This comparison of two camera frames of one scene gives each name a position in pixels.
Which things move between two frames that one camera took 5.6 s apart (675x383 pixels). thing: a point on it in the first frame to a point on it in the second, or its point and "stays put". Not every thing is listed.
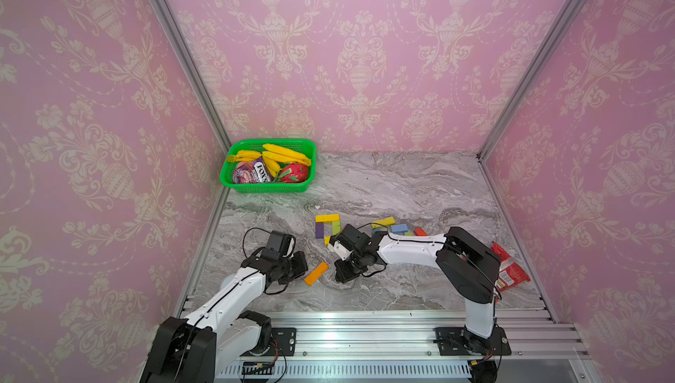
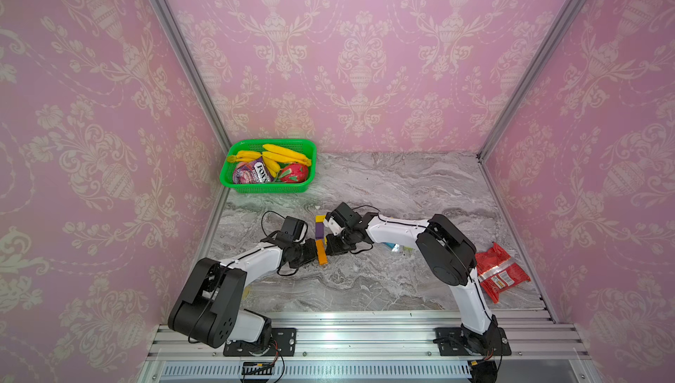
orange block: x=316 y=273 to x=322 y=252
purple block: x=319 y=230 stays put
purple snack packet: x=252 y=171 stays put
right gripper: x=338 y=277 to x=329 y=253
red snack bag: x=510 y=275 stays put
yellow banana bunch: x=272 y=155 stays put
